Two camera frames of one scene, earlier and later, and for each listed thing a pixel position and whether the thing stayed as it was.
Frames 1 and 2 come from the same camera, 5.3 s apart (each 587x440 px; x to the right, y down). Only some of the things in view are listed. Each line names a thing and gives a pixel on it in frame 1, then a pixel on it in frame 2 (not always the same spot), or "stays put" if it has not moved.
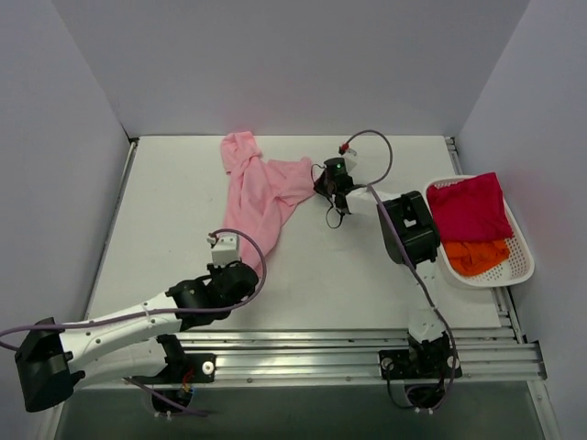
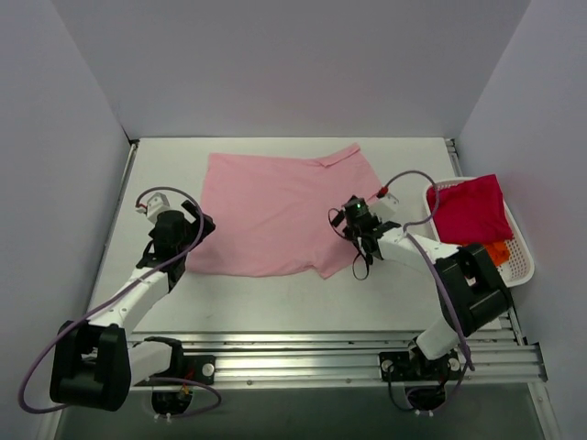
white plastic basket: [520, 262] stays put
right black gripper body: [324, 183] to [350, 215]
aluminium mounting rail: [487, 354] stays put
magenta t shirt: [471, 209] stays put
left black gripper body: [245, 279] to [196, 220]
